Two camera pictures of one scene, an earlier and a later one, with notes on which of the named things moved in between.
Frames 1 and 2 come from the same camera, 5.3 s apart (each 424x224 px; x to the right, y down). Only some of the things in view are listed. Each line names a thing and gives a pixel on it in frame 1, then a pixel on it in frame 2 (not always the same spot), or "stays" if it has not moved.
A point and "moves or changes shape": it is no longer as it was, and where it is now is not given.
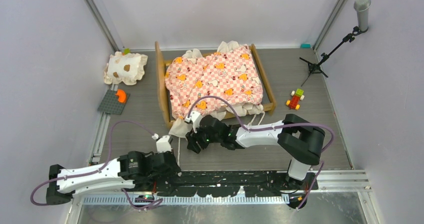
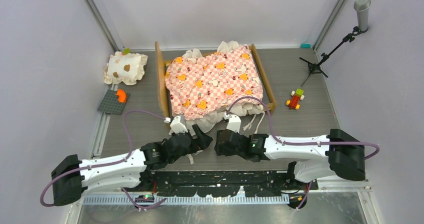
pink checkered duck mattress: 231,72 stays
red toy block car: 297,96 stays
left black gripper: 171,172 → 199,142
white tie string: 178,151 moves or changes shape
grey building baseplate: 111,104 stays
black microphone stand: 315,67 stays
